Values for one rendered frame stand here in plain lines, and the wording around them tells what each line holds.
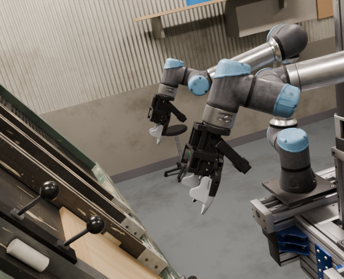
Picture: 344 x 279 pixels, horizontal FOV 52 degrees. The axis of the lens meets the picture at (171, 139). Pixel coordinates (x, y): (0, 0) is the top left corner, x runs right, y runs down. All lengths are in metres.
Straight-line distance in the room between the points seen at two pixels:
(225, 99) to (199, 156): 0.14
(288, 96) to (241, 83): 0.11
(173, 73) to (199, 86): 0.17
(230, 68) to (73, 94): 3.59
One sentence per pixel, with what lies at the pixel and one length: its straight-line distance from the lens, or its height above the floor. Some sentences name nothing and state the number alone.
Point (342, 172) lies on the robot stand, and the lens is 1.41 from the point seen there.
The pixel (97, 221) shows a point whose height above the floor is 1.46.
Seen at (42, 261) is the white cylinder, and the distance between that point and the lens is 0.77.
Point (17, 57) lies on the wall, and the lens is 4.31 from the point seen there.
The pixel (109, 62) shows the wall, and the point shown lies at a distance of 4.27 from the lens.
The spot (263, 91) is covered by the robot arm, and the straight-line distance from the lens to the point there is 0.80.
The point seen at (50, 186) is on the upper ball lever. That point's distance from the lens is 0.70.
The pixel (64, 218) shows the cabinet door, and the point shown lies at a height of 1.31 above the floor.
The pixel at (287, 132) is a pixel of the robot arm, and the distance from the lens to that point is 1.51.
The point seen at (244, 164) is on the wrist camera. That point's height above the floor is 1.44.
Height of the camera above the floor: 1.80
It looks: 19 degrees down
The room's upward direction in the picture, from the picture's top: 13 degrees counter-clockwise
